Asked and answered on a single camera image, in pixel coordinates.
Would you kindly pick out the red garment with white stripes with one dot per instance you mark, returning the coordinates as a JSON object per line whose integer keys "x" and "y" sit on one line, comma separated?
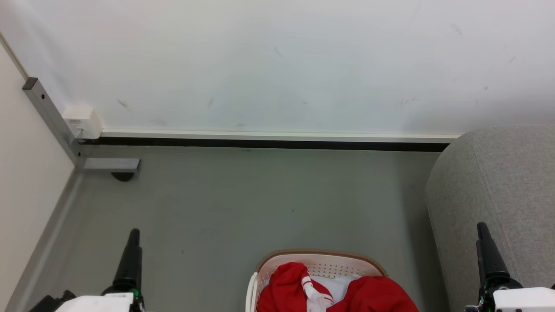
{"x": 377, "y": 295}

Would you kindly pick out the grey fabric sofa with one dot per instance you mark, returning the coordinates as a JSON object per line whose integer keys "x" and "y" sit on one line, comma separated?
{"x": 503, "y": 186}

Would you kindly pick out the grey metal frame post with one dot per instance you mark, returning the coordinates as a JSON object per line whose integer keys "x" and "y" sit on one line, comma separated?
{"x": 50, "y": 112}

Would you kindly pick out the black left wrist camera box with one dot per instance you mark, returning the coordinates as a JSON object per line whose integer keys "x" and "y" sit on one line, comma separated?
{"x": 50, "y": 302}

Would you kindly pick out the black rubber foot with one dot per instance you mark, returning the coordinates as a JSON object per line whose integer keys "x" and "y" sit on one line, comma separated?
{"x": 123, "y": 176}

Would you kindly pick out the grey metal foot bracket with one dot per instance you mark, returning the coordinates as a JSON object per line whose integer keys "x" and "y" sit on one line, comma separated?
{"x": 110, "y": 164}

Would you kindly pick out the white plastic junction box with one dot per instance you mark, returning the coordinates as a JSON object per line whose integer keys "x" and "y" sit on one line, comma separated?
{"x": 82, "y": 121}

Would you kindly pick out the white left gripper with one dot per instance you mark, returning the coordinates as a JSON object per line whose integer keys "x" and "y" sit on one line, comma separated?
{"x": 102, "y": 303}

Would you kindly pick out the white plastic laundry basket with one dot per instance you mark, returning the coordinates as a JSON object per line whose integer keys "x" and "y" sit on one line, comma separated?
{"x": 323, "y": 262}

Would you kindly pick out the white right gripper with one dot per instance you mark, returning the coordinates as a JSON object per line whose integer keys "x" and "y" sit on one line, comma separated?
{"x": 522, "y": 300}

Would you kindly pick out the white and black wall baseboard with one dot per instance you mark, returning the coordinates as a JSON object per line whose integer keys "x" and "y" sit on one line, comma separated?
{"x": 269, "y": 139}

